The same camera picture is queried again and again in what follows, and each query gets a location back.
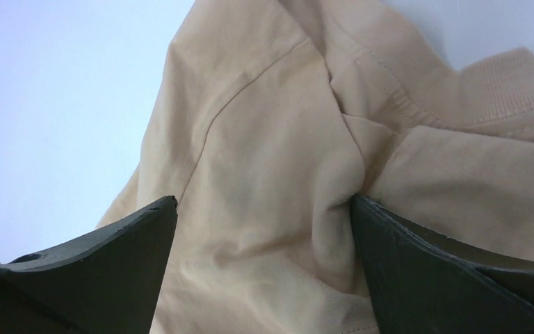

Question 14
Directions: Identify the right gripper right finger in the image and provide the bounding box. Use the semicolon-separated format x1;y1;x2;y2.
351;195;534;333

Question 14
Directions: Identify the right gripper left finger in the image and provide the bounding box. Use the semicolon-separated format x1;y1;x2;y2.
0;196;177;333

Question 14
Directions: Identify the beige t shirt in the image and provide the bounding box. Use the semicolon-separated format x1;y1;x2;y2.
100;1;534;333

